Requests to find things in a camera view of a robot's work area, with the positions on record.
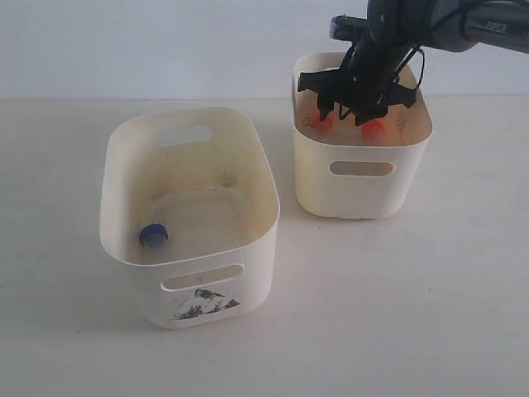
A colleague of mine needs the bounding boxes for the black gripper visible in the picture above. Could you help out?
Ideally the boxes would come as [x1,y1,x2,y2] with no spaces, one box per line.
[297,39,417,127]

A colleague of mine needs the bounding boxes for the orange-capped clear tube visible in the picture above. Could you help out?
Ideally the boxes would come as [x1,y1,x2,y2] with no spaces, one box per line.
[360,119,387,146]
[312,114,333,136]

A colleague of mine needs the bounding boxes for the blue-capped clear tube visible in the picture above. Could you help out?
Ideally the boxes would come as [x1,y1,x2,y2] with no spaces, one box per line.
[138,223,169,261]

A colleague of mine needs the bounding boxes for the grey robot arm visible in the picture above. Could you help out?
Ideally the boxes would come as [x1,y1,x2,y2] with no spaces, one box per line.
[297,0,528,126]

